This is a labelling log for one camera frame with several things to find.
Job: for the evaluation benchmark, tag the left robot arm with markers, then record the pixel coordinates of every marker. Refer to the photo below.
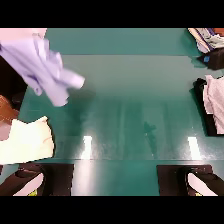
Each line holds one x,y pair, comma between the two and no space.
28,185

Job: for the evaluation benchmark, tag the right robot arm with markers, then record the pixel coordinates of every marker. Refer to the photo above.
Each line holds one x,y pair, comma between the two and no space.
203,185

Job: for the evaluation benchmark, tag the brown garment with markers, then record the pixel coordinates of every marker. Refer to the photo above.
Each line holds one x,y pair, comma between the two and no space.
6,112

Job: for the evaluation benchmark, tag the pale pink striped garment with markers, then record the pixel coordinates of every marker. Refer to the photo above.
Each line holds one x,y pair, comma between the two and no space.
215,103

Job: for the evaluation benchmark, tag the cream garment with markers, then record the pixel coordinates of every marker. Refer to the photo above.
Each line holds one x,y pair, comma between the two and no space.
28,143

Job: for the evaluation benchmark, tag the lavender shirt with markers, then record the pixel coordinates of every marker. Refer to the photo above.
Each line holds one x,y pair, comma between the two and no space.
40,66

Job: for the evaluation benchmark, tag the black garment with blue label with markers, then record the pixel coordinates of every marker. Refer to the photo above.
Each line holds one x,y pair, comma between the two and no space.
215,60

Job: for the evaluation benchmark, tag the heap of clothes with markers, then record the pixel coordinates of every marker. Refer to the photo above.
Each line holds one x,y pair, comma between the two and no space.
208,39

